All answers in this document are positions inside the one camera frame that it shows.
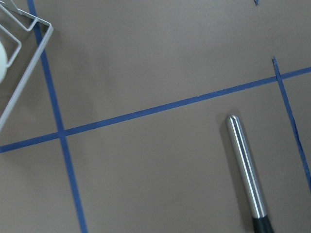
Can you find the steel muddler black tip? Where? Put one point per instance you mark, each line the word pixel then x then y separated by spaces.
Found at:
pixel 260 219

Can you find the white upturned cup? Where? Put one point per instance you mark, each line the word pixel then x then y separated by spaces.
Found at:
pixel 3 62

